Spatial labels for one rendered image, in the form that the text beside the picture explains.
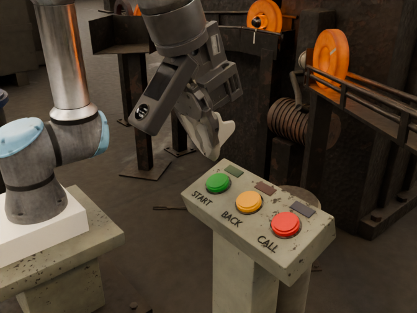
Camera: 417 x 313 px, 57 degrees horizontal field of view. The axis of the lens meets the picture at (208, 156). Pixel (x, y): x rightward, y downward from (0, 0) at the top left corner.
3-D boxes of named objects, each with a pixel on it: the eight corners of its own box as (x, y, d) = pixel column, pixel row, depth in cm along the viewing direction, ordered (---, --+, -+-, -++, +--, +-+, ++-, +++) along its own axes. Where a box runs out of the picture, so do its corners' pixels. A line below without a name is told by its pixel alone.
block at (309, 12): (310, 76, 142) (319, 7, 131) (329, 81, 136) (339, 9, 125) (291, 81, 136) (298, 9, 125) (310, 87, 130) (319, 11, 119)
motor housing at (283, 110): (278, 218, 158) (291, 92, 133) (323, 246, 143) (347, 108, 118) (255, 231, 151) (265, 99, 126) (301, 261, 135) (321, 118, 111)
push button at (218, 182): (219, 176, 69) (217, 168, 68) (235, 184, 66) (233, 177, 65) (203, 189, 67) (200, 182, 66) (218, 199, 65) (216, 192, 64)
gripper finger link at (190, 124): (233, 143, 65) (220, 97, 59) (208, 164, 63) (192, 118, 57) (221, 137, 67) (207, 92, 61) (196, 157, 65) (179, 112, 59)
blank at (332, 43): (326, 95, 110) (315, 96, 110) (320, 44, 112) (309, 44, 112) (353, 77, 95) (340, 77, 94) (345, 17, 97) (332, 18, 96)
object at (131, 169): (127, 156, 208) (112, 14, 175) (173, 162, 202) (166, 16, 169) (108, 174, 190) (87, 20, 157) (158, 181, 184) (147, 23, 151)
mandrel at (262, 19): (280, 23, 153) (280, 12, 151) (288, 25, 150) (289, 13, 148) (249, 28, 143) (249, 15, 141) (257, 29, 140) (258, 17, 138)
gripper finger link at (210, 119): (226, 145, 57) (211, 95, 52) (219, 151, 57) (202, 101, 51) (206, 135, 61) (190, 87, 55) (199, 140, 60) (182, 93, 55)
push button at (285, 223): (285, 213, 59) (283, 206, 58) (306, 226, 56) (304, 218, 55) (267, 231, 57) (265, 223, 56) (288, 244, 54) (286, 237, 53)
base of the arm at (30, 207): (13, 232, 92) (2, 197, 88) (0, 204, 103) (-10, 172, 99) (76, 210, 100) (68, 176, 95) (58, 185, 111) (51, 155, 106)
